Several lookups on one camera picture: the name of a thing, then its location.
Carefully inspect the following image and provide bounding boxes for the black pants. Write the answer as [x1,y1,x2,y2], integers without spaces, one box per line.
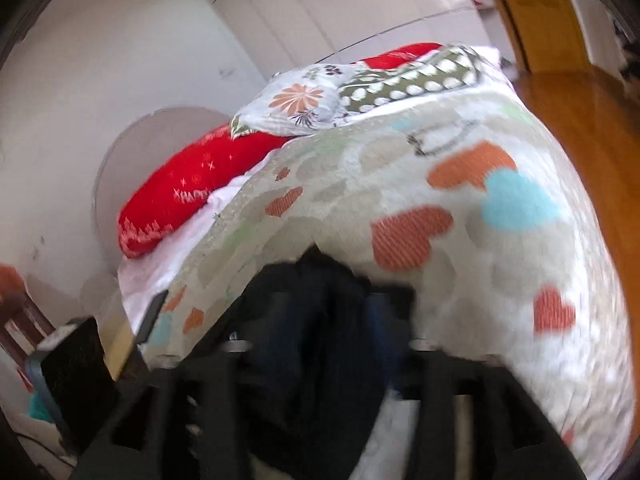
[238,246,416,479]

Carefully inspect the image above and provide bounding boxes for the wooden chair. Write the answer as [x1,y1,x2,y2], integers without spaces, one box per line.
[1,263,54,393]

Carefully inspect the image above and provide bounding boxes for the black smartphone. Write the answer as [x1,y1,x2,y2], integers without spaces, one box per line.
[134,289,168,346]

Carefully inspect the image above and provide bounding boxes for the pink bed sheet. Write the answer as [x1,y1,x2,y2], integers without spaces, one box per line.
[117,150,276,335]

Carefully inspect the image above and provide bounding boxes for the long red pillow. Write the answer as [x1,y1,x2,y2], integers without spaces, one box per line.
[117,42,440,259]

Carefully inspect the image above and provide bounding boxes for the pale round headboard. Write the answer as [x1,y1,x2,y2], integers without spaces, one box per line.
[92,106,229,273]

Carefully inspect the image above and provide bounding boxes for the heart pattern quilted bedspread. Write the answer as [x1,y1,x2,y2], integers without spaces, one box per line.
[142,90,636,479]

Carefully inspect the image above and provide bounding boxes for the white floral pillow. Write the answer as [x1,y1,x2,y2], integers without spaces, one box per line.
[230,62,367,138]

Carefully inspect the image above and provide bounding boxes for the olive cloud pattern bolster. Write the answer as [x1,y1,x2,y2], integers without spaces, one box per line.
[338,44,483,115]

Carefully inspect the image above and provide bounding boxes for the wooden door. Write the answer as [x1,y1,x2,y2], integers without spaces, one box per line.
[498,0,591,74]

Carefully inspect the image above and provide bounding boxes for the glossy white wardrobe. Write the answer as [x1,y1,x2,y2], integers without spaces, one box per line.
[210,0,516,77]

